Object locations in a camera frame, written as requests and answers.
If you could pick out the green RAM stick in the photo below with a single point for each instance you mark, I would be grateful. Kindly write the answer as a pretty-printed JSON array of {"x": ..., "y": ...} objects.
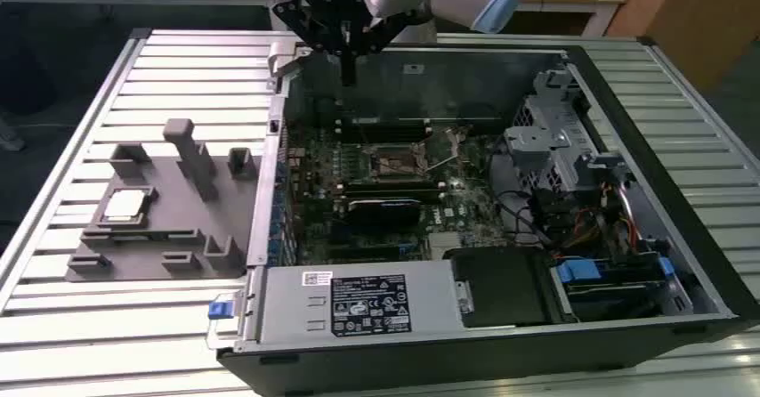
[{"x": 155, "y": 236}]

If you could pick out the black PC case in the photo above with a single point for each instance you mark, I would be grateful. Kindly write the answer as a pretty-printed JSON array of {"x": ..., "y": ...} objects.
[{"x": 415, "y": 366}]

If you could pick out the silver drive cage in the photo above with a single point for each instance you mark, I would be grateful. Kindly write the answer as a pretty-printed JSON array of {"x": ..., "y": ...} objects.
[{"x": 538, "y": 141}]

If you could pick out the black RAM slot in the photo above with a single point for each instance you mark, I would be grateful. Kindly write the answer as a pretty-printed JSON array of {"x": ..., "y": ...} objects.
[
  {"x": 392, "y": 189},
  {"x": 386, "y": 132},
  {"x": 392, "y": 194},
  {"x": 431, "y": 199},
  {"x": 386, "y": 138},
  {"x": 392, "y": 185},
  {"x": 386, "y": 127},
  {"x": 386, "y": 122}
]

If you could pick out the blue plastic clip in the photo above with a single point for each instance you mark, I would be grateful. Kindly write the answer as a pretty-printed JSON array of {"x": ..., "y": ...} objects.
[{"x": 666, "y": 267}]

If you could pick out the green motherboard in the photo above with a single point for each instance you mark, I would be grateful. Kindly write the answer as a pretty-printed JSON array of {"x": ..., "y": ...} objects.
[{"x": 475, "y": 219}]

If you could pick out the small case wall sticker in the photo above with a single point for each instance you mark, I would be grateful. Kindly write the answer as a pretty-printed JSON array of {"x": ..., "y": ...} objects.
[{"x": 412, "y": 68}]

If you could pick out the blue disk carrier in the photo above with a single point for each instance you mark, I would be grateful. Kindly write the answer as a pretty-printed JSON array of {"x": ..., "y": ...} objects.
[{"x": 578, "y": 271}]

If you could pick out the metal disk bay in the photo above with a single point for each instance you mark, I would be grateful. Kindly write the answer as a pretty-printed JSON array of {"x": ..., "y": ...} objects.
[{"x": 611, "y": 299}]

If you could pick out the black plastic shroud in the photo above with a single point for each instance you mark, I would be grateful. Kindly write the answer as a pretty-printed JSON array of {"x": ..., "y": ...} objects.
[{"x": 504, "y": 286}]

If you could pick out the grey parts rack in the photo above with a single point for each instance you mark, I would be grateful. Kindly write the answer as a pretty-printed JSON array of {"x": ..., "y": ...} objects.
[{"x": 172, "y": 237}]

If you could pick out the silver power supply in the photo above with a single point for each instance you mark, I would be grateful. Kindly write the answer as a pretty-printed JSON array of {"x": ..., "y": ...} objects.
[{"x": 286, "y": 308}]

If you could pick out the silver CPU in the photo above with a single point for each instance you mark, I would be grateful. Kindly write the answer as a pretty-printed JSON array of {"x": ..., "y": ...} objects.
[{"x": 126, "y": 205}]

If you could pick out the silver chipset heatsink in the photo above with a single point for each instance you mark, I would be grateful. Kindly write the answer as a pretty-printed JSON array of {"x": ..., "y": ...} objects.
[{"x": 447, "y": 241}]

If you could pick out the CPU socket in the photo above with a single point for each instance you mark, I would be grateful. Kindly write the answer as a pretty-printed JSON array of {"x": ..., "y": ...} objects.
[{"x": 392, "y": 154}]

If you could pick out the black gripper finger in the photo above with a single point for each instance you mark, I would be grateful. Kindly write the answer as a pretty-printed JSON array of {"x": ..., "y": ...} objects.
[
  {"x": 386, "y": 32},
  {"x": 296, "y": 18}
]

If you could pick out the wooden cabinet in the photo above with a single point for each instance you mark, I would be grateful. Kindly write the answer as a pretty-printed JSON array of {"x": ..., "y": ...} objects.
[{"x": 700, "y": 14}]

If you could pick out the blue case latch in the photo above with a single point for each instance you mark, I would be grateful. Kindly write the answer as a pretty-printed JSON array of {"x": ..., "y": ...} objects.
[{"x": 220, "y": 310}]

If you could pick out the small black expansion card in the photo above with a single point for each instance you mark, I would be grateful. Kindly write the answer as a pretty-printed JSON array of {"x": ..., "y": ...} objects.
[{"x": 383, "y": 216}]

